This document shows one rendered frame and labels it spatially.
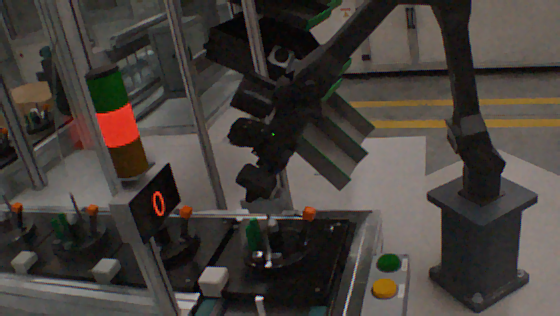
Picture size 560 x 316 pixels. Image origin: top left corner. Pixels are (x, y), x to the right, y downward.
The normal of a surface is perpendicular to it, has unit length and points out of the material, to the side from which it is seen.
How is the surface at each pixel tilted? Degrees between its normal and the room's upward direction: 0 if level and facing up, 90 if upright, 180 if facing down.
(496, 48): 90
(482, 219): 0
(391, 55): 90
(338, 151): 45
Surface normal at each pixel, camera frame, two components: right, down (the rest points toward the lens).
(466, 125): -0.19, -0.04
